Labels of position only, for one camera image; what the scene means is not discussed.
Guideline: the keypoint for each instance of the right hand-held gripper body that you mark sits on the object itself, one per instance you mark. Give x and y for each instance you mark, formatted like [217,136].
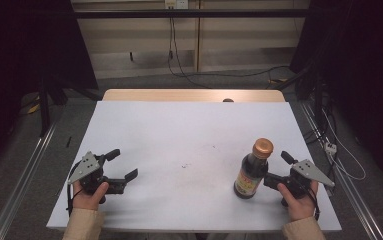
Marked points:
[300,180]

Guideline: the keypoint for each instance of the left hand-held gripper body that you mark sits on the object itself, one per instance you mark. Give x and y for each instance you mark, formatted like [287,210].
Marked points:
[89,178]

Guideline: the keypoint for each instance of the dark sauce bottle orange cap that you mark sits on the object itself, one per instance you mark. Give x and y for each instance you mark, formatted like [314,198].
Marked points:
[252,173]

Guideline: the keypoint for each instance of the person's left hand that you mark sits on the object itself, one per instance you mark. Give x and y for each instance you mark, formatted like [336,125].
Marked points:
[89,198]

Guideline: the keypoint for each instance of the person's right hand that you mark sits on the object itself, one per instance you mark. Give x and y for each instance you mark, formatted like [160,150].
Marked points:
[299,206]

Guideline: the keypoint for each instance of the small black stick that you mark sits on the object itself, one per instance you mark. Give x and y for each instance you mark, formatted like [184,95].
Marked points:
[68,141]

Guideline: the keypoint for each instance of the white power strip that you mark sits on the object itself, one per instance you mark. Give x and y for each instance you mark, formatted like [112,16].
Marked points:
[330,148]

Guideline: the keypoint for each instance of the black metal stand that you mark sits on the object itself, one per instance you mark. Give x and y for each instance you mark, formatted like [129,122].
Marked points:
[44,106]
[318,100]

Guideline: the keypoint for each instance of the white board table cover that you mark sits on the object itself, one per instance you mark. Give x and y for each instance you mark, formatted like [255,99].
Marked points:
[185,133]

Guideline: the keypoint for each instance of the wooden table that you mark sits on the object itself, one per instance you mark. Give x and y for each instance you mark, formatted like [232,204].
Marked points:
[165,95]

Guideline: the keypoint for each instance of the small dark round knob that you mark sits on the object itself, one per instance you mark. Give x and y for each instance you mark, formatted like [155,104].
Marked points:
[228,100]

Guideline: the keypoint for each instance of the yellow floor tape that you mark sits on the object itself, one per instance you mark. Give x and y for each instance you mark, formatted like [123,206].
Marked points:
[34,108]

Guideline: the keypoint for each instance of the black curtain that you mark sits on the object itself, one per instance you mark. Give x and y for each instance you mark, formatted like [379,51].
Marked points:
[19,50]
[362,66]

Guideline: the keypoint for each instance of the black horizontal metal bar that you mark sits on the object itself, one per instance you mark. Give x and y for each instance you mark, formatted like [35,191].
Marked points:
[179,13]

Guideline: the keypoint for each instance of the metal floor rail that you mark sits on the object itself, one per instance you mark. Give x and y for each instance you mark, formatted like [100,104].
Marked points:
[349,186]
[29,166]

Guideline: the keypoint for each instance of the white wall socket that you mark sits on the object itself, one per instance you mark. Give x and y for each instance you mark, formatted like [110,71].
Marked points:
[176,3]

